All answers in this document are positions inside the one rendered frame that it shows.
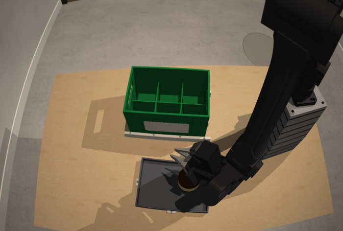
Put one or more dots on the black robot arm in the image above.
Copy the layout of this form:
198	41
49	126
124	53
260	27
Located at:
306	33

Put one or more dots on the green crate with dividers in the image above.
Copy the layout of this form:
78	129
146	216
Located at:
168	101

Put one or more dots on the brown round-bodied bottle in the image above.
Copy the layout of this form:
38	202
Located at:
184	184

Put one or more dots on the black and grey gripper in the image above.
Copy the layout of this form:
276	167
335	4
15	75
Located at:
187	165

